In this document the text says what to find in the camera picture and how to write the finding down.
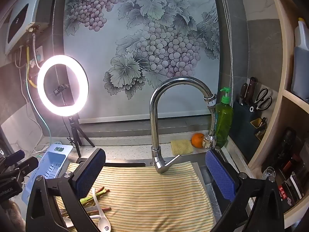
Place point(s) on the striped yellow cloth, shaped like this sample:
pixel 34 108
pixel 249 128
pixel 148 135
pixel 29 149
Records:
pixel 149 193

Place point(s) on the white spoon with round mark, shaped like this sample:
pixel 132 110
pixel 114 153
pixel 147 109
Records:
pixel 102 218

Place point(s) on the person's left forearm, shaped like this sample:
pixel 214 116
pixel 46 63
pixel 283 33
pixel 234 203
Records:
pixel 10 217

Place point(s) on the grape print window blind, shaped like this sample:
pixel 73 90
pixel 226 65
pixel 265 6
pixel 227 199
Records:
pixel 96 65

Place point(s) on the green dish soap bottle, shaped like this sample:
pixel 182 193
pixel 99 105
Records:
pixel 224 118

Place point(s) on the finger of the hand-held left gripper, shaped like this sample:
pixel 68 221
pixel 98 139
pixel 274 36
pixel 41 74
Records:
pixel 12 157
pixel 26 165

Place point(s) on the stainless steel sink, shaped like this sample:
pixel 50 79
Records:
pixel 214 193

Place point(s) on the dark seasoning packets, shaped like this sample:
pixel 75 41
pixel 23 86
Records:
pixel 291 188

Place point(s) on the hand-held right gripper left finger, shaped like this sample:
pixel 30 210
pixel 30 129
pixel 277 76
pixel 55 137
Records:
pixel 90 171

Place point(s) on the wooden shelf unit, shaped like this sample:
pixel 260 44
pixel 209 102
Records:
pixel 287 65

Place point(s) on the chrome faucet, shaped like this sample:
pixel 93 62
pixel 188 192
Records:
pixel 154 125

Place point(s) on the green chopstick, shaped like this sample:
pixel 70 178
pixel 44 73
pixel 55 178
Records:
pixel 90 197

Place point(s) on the white wall socket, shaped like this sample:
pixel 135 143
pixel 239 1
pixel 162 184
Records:
pixel 38 53

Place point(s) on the dark glass bottle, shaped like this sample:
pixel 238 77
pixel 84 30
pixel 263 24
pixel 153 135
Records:
pixel 286 145

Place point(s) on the dark liquid plastic jug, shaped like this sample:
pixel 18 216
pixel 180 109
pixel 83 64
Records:
pixel 300 72

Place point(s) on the wine glass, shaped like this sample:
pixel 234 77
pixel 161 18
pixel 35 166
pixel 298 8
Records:
pixel 269 171

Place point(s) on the orange fruit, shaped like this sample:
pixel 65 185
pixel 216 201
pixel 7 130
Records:
pixel 197 140

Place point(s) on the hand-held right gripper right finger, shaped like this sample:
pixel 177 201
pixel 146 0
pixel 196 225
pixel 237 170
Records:
pixel 221 174

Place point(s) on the dark knife block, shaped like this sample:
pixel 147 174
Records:
pixel 241 125

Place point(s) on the white water heater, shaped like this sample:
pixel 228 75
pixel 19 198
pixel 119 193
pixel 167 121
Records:
pixel 19 17

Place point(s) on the yellow sponge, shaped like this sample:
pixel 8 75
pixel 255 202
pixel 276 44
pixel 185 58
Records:
pixel 181 147

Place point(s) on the blue plastic drain basket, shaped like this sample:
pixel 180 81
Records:
pixel 52 159

